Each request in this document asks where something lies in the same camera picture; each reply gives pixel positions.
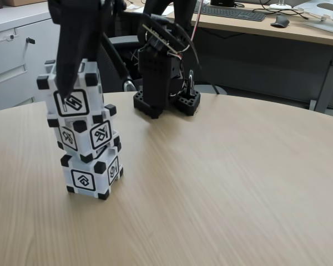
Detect white cube S symbol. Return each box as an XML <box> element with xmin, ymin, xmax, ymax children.
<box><xmin>36</xmin><ymin>58</ymin><xmax>104</xmax><ymax>117</ymax></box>

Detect white cube R symbol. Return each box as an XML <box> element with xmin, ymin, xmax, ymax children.
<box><xmin>47</xmin><ymin>104</ymin><xmax>122</xmax><ymax>163</ymax></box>

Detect black office chair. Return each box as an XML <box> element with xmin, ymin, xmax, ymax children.
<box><xmin>98</xmin><ymin>8</ymin><xmax>145</xmax><ymax>94</ymax></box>

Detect brown cardboard box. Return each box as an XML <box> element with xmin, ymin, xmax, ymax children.
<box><xmin>7</xmin><ymin>0</ymin><xmax>49</xmax><ymax>7</ymax></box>

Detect white drawer cabinet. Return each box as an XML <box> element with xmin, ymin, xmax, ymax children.
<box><xmin>0</xmin><ymin>5</ymin><xmax>87</xmax><ymax>114</ymax></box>

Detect white paper sheets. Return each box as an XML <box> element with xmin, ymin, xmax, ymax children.
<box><xmin>124</xmin><ymin>2</ymin><xmax>174</xmax><ymax>16</ymax></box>

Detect silver table clamp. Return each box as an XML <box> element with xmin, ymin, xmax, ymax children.
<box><xmin>184</xmin><ymin>69</ymin><xmax>197</xmax><ymax>98</ymax></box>

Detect white cube house symbol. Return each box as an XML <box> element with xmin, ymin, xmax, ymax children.
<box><xmin>60</xmin><ymin>145</ymin><xmax>124</xmax><ymax>201</ymax></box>

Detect dark grey keyboard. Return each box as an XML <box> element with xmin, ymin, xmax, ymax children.
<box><xmin>194</xmin><ymin>6</ymin><xmax>267</xmax><ymax>22</ymax></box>

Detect wooden office desk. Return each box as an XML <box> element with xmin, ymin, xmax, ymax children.
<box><xmin>122</xmin><ymin>0</ymin><xmax>333</xmax><ymax>114</ymax></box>

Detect dark grey computer mouse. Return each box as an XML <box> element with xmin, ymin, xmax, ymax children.
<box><xmin>270</xmin><ymin>15</ymin><xmax>291</xmax><ymax>28</ymax></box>

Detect white round stand base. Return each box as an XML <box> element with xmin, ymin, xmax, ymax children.
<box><xmin>269</xmin><ymin>0</ymin><xmax>294</xmax><ymax>11</ymax></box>

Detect silver laptop stand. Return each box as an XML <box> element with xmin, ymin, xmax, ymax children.
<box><xmin>301</xmin><ymin>1</ymin><xmax>333</xmax><ymax>34</ymax></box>

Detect small board camera module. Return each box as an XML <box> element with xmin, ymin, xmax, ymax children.
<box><xmin>138</xmin><ymin>13</ymin><xmax>184</xmax><ymax>60</ymax></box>

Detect red white servo cable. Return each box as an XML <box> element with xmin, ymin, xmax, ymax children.
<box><xmin>180</xmin><ymin>0</ymin><xmax>206</xmax><ymax>58</ymax></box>

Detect black desk cable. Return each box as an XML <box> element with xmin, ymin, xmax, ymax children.
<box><xmin>235</xmin><ymin>2</ymin><xmax>309</xmax><ymax>20</ymax></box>

